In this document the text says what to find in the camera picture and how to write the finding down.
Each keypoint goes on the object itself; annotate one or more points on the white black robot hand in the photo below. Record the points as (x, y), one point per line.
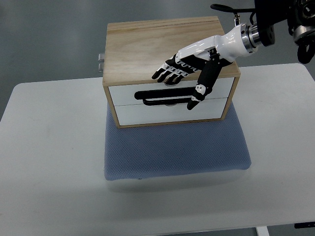
(208, 56)

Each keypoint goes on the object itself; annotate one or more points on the white drawer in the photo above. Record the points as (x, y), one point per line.
(135, 94)
(142, 114)

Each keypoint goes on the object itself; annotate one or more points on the wooden drawer cabinet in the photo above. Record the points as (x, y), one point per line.
(135, 50)

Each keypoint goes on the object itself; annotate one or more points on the blue foam mat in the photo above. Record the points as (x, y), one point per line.
(174, 150)

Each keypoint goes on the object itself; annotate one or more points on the metal table clamp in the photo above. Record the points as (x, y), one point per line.
(101, 62)

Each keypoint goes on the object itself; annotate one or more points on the white table leg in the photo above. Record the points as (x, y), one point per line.
(262, 231)

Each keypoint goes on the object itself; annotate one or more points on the black table control panel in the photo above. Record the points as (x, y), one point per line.
(304, 225)

